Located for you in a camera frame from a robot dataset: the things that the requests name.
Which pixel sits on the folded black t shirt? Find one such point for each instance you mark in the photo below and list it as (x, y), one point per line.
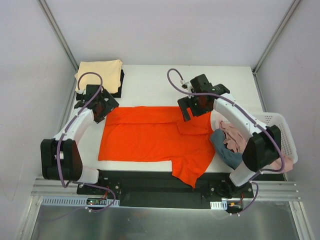
(118, 90)

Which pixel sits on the pink t shirt in basket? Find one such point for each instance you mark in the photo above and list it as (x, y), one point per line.
(234, 141)

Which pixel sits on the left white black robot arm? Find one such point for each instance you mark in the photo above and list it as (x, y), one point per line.
(60, 157)

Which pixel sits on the orange t shirt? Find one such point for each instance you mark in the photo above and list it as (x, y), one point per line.
(150, 134)

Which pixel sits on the left white cable duct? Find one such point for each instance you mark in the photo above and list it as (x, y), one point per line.
(65, 201)

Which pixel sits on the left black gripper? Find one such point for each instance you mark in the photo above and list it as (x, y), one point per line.
(107, 106)

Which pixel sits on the aluminium frame post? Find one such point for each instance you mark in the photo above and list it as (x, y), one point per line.
(58, 32)
(277, 33)

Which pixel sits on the left aluminium frame post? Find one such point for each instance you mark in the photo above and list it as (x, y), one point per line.
(58, 32)

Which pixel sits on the right aluminium frame post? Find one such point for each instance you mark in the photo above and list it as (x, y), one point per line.
(277, 33)

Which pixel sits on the blue grey t shirt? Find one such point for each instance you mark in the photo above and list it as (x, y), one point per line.
(230, 158)

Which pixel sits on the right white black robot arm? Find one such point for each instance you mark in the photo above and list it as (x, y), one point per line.
(262, 152)

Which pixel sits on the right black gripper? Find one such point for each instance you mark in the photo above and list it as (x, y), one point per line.
(186, 108)

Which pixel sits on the white cable duct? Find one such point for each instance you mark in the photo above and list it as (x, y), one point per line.
(65, 201)
(219, 205)

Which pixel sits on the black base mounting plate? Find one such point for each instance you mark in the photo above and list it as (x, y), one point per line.
(153, 189)

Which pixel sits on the folded cream t shirt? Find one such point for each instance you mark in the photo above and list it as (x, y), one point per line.
(100, 65)

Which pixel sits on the right white cable duct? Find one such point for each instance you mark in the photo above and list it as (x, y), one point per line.
(219, 205)

